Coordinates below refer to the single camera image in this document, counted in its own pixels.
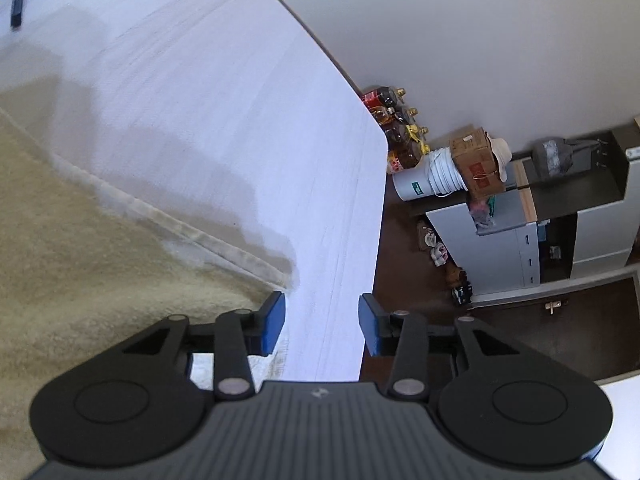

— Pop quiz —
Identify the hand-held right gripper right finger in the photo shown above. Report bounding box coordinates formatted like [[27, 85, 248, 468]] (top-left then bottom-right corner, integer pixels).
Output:
[[358, 292, 527, 402]]

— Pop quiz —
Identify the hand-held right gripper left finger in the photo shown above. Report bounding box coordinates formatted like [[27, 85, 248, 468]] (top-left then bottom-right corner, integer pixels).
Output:
[[121, 291, 287, 402]]

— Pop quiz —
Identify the beige towel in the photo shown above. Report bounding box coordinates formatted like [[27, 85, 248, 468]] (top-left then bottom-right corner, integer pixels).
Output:
[[0, 105, 297, 463]]

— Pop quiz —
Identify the grey cabinet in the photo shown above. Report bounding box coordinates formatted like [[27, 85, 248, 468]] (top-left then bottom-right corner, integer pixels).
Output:
[[425, 191, 542, 307]]

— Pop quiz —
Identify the white plastic bucket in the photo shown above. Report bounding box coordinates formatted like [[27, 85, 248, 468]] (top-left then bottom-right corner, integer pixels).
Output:
[[392, 147, 472, 202]]

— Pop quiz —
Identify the colourful crumpled cloth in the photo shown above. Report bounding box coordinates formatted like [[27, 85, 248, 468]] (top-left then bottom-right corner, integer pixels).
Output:
[[466, 196, 497, 233]]

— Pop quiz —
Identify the brown cardboard box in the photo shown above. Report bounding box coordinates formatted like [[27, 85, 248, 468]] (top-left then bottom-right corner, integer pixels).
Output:
[[448, 127, 507, 199]]

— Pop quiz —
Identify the beige hat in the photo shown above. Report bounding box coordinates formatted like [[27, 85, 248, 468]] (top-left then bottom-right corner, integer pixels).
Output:
[[487, 137, 514, 184]]

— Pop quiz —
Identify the dark soda bottle red label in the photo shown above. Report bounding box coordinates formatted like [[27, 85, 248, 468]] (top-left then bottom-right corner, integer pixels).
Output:
[[361, 86, 407, 109]]

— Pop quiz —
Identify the white side cabinet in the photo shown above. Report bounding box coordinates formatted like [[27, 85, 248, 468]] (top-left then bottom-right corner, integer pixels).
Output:
[[570, 146, 640, 281]]

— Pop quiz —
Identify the grey bag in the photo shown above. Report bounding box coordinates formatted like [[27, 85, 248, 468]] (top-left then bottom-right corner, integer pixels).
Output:
[[531, 137, 602, 179]]

